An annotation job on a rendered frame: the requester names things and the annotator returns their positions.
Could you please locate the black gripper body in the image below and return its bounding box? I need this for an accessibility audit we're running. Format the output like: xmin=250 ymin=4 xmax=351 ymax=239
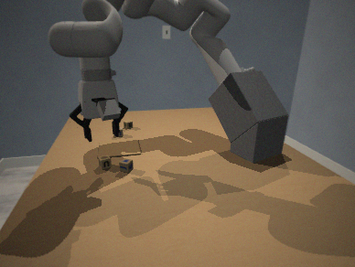
xmin=79 ymin=79 xmax=119 ymax=119

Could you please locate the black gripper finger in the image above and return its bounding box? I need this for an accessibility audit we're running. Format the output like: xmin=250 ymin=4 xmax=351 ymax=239
xmin=112 ymin=102 xmax=128 ymax=137
xmin=70 ymin=104 xmax=92 ymax=142

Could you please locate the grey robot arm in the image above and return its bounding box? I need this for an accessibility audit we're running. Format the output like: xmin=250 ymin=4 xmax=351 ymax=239
xmin=48 ymin=0 xmax=255 ymax=121

